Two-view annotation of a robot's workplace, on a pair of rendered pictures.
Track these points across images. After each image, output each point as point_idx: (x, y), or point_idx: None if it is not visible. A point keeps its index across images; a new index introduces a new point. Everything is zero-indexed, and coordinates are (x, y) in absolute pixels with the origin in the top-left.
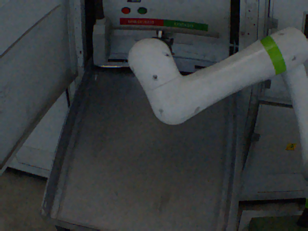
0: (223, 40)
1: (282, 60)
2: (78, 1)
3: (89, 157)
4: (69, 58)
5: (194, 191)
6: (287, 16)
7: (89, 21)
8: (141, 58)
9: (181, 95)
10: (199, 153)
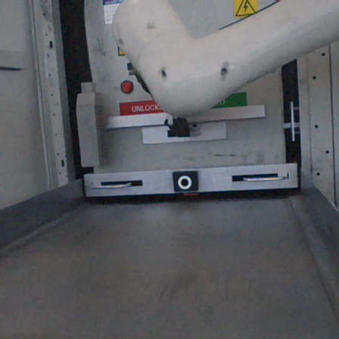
0: (272, 117)
1: None
2: (52, 60)
3: (43, 253)
4: (45, 174)
5: (250, 269)
6: None
7: None
8: (129, 2)
9: (195, 44)
10: (249, 237)
